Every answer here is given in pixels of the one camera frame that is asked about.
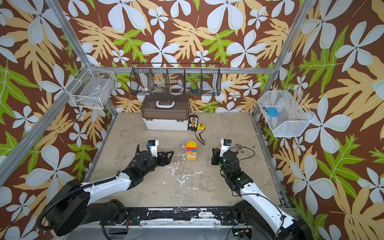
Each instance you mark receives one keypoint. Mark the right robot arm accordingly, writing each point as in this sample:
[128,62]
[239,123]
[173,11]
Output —
[257,210]

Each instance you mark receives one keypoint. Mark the yellow triangular wood block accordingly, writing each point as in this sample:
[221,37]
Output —
[191,144]

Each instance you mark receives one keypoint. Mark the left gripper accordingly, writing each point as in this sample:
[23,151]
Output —
[159,157]

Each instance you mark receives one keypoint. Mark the white wire basket right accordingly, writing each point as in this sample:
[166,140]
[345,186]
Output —
[294,115]

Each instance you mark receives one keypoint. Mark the aluminium frame post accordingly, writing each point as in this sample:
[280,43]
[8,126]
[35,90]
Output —
[288,43]

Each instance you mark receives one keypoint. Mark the yellow tape measure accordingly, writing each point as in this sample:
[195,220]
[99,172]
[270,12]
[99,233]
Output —
[201,127]

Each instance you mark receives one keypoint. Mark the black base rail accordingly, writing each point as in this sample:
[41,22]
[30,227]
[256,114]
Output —
[217,216]

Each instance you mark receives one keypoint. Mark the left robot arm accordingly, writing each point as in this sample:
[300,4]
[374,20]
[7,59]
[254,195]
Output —
[77,204]

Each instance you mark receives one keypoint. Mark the white wire basket left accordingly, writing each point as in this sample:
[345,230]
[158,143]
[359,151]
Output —
[92,88]

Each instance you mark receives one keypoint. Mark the blue small device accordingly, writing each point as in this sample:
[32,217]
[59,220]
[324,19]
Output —
[272,112]

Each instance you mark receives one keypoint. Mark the white storage box brown lid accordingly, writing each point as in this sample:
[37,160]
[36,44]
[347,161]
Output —
[166,112]

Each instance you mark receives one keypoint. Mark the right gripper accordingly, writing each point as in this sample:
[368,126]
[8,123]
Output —
[218,155]

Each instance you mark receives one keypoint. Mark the white wire basket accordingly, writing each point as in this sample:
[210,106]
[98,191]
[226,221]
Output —
[294,115]
[92,88]

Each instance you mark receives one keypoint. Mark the red arch wood block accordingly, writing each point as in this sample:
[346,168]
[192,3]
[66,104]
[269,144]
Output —
[191,149]

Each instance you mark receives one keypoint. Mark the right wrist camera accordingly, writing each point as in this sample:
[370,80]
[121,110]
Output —
[226,144]

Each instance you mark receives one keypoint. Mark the black wire wall basket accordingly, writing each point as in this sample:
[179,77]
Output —
[196,79]

